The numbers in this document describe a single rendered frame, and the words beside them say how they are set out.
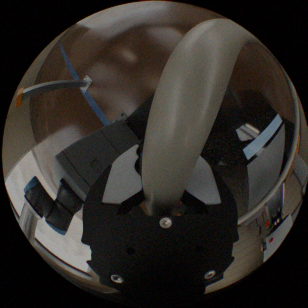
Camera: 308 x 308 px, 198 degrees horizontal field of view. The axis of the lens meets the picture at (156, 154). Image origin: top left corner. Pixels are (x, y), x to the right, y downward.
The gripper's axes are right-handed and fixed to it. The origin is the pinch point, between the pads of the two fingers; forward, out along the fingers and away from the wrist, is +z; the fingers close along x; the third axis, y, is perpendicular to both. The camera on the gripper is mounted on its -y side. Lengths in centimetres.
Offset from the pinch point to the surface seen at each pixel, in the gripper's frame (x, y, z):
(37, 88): -100, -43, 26
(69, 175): -40.1, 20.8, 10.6
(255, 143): 31.8, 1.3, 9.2
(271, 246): 64, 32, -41
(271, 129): 41.3, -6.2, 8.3
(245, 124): 29.5, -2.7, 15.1
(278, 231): 68, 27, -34
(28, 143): -537, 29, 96
